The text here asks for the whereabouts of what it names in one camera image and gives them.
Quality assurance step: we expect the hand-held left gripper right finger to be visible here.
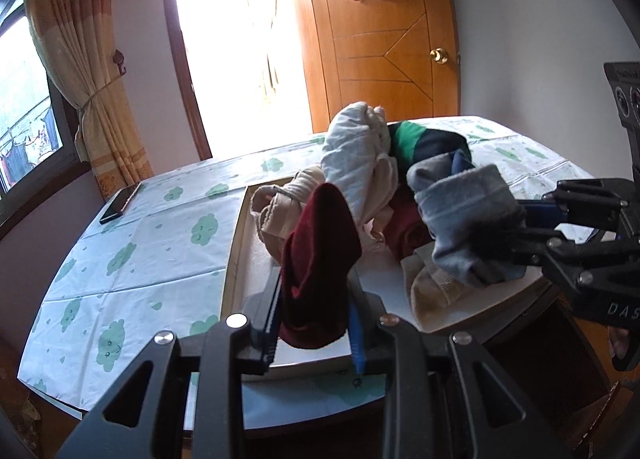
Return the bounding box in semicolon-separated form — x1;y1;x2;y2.
347;266;566;459

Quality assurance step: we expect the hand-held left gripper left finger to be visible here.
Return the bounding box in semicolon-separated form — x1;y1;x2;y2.
52;266;286;459

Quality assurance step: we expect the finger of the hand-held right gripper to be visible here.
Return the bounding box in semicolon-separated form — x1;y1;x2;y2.
515;178;628;232
499;230;624;297

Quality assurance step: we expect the shallow cardboard box tray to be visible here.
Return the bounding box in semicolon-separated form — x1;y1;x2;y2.
220;174;551;375

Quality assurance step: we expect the grey-blue sock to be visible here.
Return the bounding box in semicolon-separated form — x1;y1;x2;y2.
406;149;528;288

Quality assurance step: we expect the dark red underwear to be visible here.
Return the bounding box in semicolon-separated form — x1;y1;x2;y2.
277;182;363;350

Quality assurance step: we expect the dark wooden drawer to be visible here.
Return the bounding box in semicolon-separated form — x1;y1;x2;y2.
500;299;618;459

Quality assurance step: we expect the beige dotted underwear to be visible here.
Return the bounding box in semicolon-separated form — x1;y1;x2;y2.
249;164;328;262

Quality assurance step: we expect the green and navy underwear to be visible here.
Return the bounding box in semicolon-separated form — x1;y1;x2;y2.
387;122;473;175

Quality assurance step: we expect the pale pink underwear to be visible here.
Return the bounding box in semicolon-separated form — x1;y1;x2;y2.
357;154;401;245

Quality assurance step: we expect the white underwear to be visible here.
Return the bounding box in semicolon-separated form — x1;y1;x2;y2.
320;102;401;225

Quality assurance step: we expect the person's right hand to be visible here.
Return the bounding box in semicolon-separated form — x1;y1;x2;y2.
607;326;632;361

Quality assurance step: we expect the tan sock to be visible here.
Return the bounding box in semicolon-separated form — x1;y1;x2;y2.
402;244;468;332

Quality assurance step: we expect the black phone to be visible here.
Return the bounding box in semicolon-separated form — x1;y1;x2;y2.
99;182;142;226

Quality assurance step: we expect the orange wooden door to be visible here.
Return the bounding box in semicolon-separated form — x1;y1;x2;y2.
300;0;461;132

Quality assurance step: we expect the yellow balcony curtain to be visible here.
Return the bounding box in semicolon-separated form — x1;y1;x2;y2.
232;0;286;105

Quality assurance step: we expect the laundry on outdoor line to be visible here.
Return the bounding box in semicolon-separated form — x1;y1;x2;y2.
0;106;63;185

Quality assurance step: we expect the beige window curtain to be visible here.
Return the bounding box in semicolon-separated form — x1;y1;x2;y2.
22;0;156;202

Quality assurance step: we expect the dark framed window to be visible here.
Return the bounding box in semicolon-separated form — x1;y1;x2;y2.
0;0;83;240

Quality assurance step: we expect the brown wooden door frame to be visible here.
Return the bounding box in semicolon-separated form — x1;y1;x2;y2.
160;0;213;160

